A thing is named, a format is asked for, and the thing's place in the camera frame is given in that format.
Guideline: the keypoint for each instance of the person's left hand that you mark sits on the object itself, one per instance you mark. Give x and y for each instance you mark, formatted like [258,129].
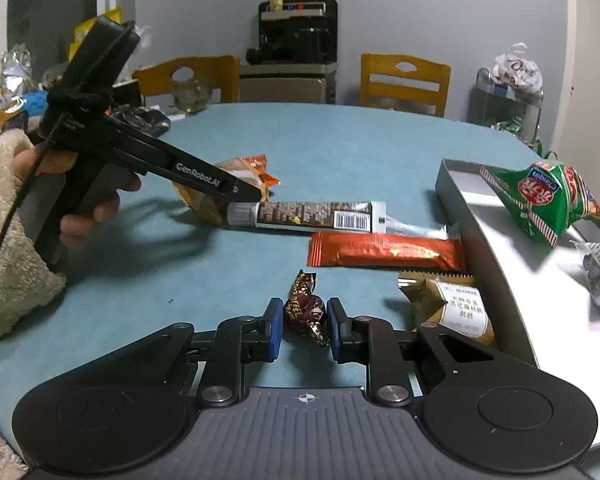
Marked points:
[87,225]

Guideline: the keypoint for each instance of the green foil candy packets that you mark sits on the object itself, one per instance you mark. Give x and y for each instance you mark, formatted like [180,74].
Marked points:
[511,126]

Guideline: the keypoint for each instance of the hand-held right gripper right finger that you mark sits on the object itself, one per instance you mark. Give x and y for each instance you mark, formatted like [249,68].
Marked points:
[336,330]

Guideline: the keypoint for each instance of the white plastic candy bag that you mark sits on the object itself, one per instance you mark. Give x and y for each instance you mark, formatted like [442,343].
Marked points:
[517,70]

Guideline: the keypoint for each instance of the gold pastry packet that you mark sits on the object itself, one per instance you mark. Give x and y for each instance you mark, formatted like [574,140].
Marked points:
[452,305]

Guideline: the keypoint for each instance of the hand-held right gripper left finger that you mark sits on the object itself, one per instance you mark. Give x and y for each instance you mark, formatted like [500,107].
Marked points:
[276,327]

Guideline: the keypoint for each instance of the clear plastic wrapper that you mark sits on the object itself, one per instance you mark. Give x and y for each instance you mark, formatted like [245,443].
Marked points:
[420,230]

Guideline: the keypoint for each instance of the glass cup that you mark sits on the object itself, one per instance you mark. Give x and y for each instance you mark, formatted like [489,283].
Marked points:
[192,95]

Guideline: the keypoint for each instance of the yellow snack bag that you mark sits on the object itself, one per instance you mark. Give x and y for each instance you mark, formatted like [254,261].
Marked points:
[87,25]

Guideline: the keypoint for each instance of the brown chocolate sauce tube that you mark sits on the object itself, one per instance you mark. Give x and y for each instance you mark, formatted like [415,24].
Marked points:
[310,216]

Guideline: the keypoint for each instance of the brown chocolate candy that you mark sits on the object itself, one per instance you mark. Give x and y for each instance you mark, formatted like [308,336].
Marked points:
[305,305]

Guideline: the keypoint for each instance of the crumpled silver foil bag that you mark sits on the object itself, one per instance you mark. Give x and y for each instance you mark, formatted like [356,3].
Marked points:
[16,67]

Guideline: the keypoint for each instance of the black water dispenser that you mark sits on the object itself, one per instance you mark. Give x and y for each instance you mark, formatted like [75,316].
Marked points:
[295,45]

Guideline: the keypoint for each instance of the green snack bag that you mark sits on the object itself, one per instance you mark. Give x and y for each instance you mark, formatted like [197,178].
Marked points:
[540,195]

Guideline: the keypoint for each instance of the red foil snack bar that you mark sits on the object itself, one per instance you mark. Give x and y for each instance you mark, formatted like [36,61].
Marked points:
[385,252]

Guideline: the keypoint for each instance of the white door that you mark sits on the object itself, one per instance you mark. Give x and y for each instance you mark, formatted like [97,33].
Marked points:
[597,50]

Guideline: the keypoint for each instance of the orange pastry packet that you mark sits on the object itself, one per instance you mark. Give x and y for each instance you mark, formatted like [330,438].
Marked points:
[245,170]

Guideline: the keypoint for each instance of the grey cardboard box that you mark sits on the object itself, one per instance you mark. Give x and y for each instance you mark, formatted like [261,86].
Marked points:
[520,270]

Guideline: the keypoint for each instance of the black plastic bag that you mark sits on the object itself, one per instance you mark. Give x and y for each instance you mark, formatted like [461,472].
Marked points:
[142,121]

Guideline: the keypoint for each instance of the wooden chair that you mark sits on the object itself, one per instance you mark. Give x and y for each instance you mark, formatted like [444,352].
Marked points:
[220,77]
[405,85]

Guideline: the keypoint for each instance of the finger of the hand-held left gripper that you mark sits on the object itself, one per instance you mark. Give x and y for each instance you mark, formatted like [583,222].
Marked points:
[240,190]

